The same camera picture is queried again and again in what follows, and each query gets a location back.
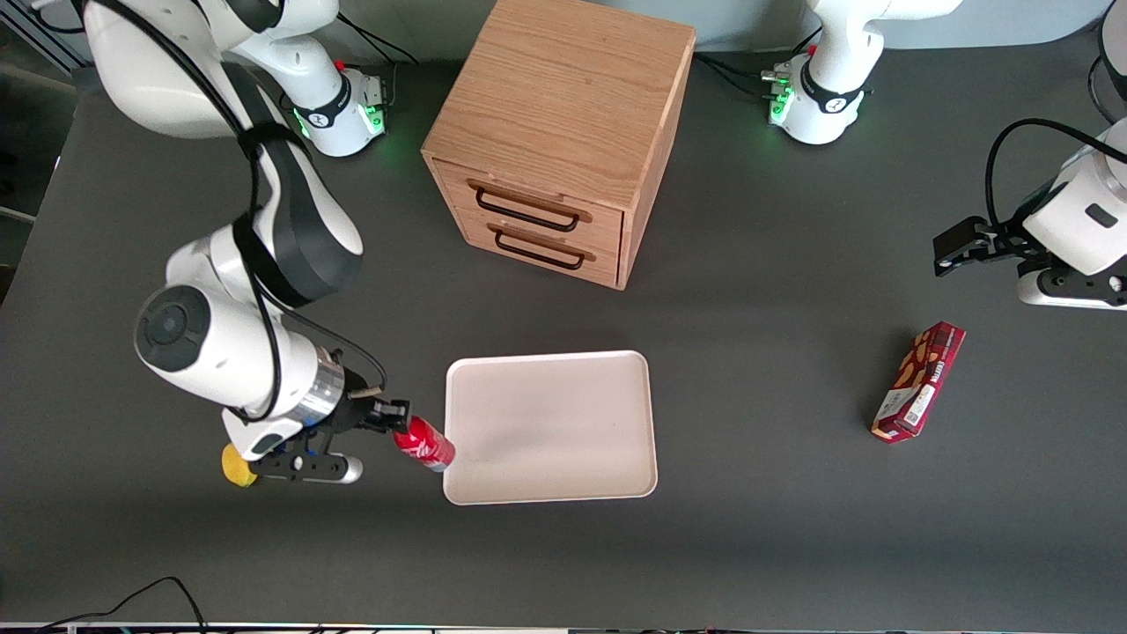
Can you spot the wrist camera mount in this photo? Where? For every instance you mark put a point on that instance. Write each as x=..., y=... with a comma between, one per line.
x=299, y=465
x=1070, y=289

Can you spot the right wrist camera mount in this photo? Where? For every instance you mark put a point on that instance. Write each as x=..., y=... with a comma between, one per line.
x=299, y=465

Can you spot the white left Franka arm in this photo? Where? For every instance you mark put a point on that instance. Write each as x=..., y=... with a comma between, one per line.
x=823, y=110

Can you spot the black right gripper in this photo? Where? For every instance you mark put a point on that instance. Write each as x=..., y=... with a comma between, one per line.
x=355, y=409

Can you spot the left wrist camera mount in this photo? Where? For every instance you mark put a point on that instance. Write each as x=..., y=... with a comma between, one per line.
x=1070, y=289

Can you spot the red coke bottle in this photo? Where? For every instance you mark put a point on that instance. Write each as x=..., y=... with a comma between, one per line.
x=427, y=445

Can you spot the white rectangular plastic tray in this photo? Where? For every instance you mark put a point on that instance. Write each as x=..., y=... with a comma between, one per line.
x=555, y=429

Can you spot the red snack box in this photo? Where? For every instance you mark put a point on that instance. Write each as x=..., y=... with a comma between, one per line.
x=920, y=380

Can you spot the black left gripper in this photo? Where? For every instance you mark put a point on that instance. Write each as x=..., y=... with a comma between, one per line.
x=998, y=241

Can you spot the yellow lemon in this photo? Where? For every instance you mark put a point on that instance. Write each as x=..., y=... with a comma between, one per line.
x=234, y=471

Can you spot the wooden drawer cabinet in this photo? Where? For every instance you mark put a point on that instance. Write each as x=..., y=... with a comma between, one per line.
x=563, y=97

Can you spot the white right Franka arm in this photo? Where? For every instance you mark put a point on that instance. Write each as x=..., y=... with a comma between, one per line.
x=220, y=335

